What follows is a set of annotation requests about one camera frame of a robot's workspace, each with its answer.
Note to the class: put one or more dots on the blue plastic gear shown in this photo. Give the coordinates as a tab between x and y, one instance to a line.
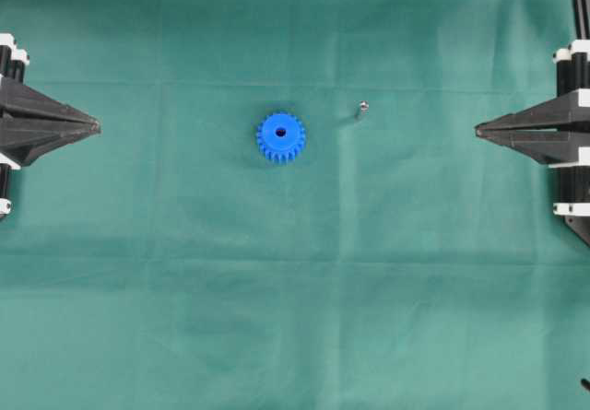
281	137

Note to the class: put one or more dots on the black frame rail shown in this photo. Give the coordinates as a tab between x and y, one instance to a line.
580	4

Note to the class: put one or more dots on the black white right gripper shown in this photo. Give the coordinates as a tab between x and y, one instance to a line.
566	152

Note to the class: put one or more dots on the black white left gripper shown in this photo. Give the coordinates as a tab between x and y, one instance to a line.
22	145

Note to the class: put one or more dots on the small metal shaft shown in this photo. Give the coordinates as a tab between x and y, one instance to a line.
362	110

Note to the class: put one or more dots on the green table cloth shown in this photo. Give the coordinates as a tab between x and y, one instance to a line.
399	262

